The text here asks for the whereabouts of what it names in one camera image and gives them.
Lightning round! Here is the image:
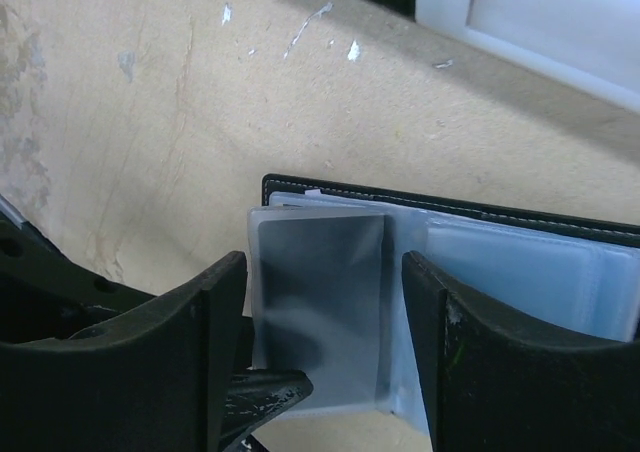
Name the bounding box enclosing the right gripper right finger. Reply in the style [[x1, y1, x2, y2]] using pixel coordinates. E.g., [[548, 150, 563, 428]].
[[402, 251, 639, 451]]

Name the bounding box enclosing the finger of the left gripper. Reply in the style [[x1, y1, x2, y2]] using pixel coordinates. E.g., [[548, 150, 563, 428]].
[[222, 316, 313, 451]]

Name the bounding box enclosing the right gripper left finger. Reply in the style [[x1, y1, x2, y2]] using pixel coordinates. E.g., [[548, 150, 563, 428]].
[[1, 252, 247, 451]]

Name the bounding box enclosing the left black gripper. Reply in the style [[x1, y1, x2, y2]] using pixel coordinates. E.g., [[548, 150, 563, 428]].
[[1, 214, 153, 344]]

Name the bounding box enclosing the black leather card holder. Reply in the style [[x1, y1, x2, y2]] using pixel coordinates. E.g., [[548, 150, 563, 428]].
[[248, 174, 639, 440]]

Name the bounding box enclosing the black white card sorting tray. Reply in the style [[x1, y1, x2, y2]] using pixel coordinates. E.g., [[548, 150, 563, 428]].
[[370, 0, 639, 111]]

